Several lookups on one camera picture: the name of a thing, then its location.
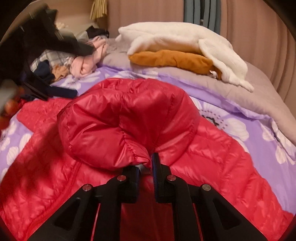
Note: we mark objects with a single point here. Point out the grey plaid shirt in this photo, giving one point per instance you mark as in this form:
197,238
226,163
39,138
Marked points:
54,58

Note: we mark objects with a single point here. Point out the blue grey window frame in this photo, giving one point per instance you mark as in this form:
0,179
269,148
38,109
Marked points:
206,13

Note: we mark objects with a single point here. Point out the white fluffy blanket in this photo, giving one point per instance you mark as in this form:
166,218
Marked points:
190,38

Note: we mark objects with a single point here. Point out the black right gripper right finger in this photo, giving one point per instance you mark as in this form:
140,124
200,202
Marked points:
199,212

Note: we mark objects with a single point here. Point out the grey beige quilt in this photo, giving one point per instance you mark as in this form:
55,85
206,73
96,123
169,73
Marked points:
264,99

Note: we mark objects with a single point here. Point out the yellow curtain tassel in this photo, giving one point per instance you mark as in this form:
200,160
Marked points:
98,9

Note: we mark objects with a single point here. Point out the tan small garment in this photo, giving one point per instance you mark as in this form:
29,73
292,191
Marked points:
59,72

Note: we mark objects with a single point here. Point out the red puffer down jacket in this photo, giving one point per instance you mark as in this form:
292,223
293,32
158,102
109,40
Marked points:
122,122

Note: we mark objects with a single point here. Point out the pinkish beige curtain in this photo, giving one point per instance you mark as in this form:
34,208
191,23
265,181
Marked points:
255,30

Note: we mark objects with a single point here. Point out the black garment by pillow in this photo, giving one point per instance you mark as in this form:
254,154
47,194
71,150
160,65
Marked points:
94,32

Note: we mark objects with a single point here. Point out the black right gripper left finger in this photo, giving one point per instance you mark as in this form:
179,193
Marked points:
92,213

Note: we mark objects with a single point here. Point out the pink folded garment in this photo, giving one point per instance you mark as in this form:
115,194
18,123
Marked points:
83,66

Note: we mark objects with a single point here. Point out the purple floral duvet cover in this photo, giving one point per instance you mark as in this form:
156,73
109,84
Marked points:
272,154

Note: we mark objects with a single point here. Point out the mustard orange cushion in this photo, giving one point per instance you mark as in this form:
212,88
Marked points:
192,62

